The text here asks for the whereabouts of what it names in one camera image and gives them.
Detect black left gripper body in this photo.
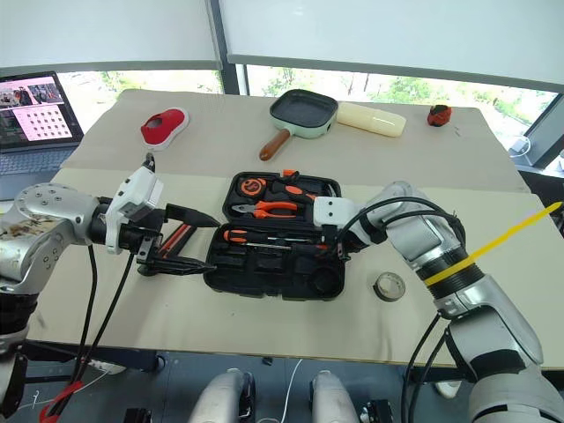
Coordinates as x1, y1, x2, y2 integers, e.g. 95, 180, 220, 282
118, 204, 172, 278

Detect dark slanted panel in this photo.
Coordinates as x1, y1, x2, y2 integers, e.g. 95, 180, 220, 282
510, 93, 564, 178

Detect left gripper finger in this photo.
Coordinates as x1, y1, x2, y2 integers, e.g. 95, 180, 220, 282
145, 256, 218, 278
166, 204, 220, 229

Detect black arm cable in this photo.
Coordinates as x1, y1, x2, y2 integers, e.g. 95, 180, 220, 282
337, 197, 466, 262
404, 311, 451, 423
75, 243, 99, 385
47, 251, 135, 418

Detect red cable wrap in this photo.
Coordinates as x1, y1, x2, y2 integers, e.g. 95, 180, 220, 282
39, 379, 85, 419

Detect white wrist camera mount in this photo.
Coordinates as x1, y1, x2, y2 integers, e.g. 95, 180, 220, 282
104, 165, 165, 256
311, 197, 381, 253

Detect orange handled pliers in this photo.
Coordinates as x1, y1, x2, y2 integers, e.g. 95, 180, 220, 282
231, 200, 309, 220

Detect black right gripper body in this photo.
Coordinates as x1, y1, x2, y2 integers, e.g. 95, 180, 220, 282
320, 224, 353, 264

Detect mint green square frying pan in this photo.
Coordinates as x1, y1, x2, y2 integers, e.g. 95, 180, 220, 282
258, 89, 339, 162

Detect beige table cover sheet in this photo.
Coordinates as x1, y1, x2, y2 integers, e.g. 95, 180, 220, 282
56, 87, 532, 194
25, 168, 564, 367

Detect screwdriver with orange striped handle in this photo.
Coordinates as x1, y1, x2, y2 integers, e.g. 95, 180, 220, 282
222, 227, 294, 250

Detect black electrical tape roll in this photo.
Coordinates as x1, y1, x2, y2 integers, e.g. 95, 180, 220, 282
372, 271, 405, 303

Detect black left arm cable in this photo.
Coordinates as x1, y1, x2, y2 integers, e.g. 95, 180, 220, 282
75, 243, 99, 385
47, 251, 135, 418

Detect orange black utility knife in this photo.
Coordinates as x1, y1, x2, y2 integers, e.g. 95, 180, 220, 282
159, 222, 196, 257

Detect orange black tape measure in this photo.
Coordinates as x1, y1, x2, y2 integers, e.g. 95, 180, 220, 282
239, 175, 267, 198

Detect small red black object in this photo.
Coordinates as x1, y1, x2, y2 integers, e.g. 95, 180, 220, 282
426, 104, 453, 129

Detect black plastic tool case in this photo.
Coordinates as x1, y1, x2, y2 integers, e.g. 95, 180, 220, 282
203, 169, 352, 303

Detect white roller blind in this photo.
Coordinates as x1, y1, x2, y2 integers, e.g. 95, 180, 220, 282
218, 0, 564, 94
0, 0, 221, 74

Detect dark window frame post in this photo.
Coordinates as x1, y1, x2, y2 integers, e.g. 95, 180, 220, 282
206, 0, 249, 96

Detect small white adapter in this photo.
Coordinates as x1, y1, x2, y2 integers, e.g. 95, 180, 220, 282
510, 136, 532, 158

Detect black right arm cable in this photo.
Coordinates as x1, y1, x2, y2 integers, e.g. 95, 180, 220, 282
404, 311, 451, 423
337, 197, 466, 262

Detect thin white floor cable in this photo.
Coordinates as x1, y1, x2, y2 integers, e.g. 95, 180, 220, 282
280, 359, 305, 423

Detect yellow zip tie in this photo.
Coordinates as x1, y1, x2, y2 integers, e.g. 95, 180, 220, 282
425, 202, 564, 287

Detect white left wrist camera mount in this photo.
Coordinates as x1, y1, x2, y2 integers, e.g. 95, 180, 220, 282
104, 165, 165, 256

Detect hammer with orange black handle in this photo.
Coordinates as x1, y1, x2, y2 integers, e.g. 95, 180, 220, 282
268, 175, 340, 206

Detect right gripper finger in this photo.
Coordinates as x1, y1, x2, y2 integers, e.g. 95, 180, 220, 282
291, 240, 330, 256

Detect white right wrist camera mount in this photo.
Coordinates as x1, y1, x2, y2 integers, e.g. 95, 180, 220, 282
311, 197, 381, 253

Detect grey rounded leg shell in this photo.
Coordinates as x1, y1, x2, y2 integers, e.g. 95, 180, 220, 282
310, 369, 359, 423
189, 368, 256, 423

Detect open laptop computer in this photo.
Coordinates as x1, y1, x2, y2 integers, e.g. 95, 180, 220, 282
0, 71, 85, 189

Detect cream oblong plastic case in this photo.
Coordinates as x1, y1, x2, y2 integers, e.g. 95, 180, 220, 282
335, 101, 406, 139

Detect red and white oval device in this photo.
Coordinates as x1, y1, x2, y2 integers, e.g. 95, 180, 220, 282
139, 108, 190, 153

